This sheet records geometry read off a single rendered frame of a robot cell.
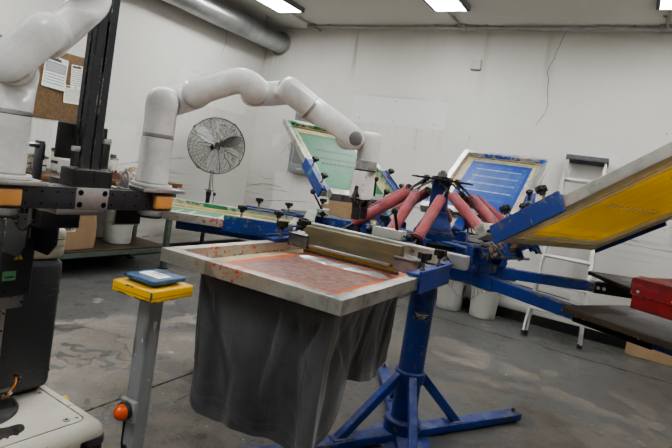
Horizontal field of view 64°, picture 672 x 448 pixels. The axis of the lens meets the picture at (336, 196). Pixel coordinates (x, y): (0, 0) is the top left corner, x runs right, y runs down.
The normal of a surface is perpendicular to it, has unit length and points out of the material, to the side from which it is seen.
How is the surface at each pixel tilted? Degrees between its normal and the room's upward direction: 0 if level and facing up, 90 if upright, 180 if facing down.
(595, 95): 90
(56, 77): 86
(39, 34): 90
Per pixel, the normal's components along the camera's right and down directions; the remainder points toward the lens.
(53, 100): 0.86, 0.16
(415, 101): -0.48, -0.03
